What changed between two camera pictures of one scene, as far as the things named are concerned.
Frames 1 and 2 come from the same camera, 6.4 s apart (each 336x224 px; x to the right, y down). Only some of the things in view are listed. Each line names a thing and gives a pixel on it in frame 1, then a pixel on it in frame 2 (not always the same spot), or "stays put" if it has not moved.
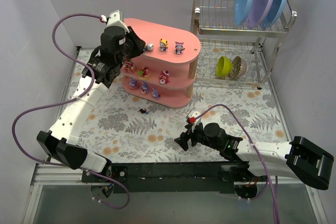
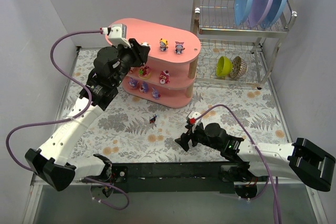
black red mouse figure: [144, 111] → [153, 119]
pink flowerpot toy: [144, 73] stays put
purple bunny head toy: [145, 88] stays put
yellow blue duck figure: [163, 44] stays put
